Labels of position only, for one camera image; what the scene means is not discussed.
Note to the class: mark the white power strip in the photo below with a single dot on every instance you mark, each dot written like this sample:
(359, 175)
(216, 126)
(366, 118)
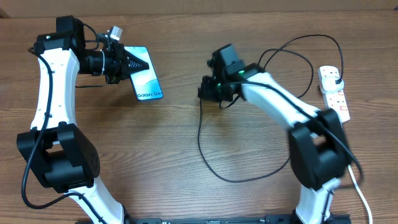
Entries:
(335, 100)

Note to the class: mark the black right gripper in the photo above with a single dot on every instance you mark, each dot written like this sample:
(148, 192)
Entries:
(208, 92)

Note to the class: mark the blue Galaxy smartphone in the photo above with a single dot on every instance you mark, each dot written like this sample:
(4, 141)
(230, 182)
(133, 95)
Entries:
(145, 83)

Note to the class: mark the white charger adapter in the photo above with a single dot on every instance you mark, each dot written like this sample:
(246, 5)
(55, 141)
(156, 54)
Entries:
(331, 84)

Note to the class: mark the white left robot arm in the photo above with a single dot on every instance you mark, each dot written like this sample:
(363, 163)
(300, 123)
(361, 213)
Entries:
(55, 150)

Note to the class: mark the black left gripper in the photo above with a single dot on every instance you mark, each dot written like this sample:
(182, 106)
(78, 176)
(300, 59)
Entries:
(122, 58)

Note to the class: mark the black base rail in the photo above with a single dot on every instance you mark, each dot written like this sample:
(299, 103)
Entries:
(211, 220)

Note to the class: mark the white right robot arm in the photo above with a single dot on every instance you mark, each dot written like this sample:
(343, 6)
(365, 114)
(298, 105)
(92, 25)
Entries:
(318, 148)

